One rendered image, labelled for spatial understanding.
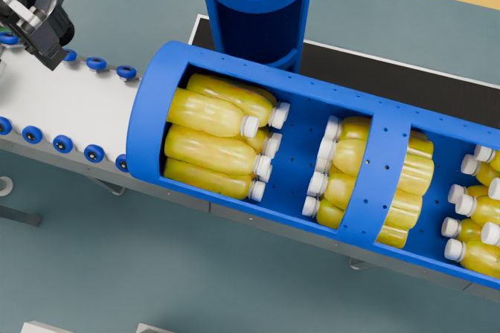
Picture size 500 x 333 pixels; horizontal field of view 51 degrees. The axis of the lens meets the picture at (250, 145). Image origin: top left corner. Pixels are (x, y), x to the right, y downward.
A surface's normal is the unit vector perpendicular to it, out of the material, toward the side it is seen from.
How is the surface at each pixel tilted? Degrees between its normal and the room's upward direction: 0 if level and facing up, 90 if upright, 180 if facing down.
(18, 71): 0
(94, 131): 0
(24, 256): 0
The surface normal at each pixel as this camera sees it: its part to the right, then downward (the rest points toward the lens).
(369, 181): -0.13, 0.08
